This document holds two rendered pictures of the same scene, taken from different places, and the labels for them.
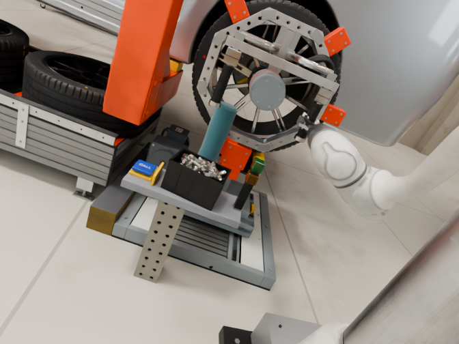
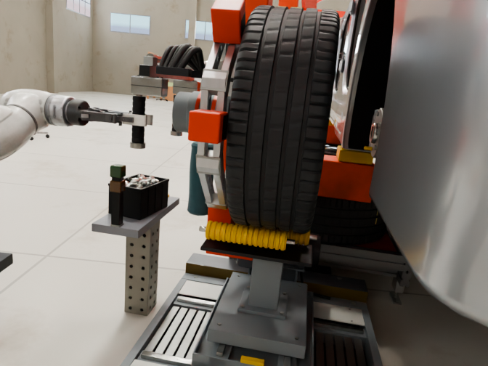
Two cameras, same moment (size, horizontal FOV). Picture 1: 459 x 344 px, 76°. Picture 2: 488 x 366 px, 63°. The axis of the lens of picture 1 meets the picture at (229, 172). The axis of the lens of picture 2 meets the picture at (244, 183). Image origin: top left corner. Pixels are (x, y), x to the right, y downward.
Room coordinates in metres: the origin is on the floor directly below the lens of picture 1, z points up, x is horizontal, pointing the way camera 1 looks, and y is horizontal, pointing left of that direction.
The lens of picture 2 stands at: (1.69, -1.20, 0.95)
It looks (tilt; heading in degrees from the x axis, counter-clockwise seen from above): 14 degrees down; 105
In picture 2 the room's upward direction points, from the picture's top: 5 degrees clockwise
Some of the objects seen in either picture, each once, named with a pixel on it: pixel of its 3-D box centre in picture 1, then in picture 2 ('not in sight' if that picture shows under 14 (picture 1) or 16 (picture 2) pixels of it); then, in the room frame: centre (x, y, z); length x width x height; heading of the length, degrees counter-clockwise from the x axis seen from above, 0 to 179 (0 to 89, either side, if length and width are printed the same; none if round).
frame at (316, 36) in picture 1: (266, 86); (231, 117); (1.30, 0.01, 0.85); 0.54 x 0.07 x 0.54; 97
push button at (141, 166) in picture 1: (144, 168); not in sight; (0.91, 0.28, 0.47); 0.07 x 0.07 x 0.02; 7
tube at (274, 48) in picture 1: (263, 33); not in sight; (1.17, 0.09, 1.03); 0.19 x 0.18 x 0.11; 7
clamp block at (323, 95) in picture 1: (321, 93); (149, 86); (1.12, -0.18, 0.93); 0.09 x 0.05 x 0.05; 7
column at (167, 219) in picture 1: (161, 235); (142, 262); (0.93, 0.14, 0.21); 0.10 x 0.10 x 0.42; 7
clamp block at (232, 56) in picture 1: (233, 55); (186, 87); (1.08, 0.15, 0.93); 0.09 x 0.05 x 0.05; 7
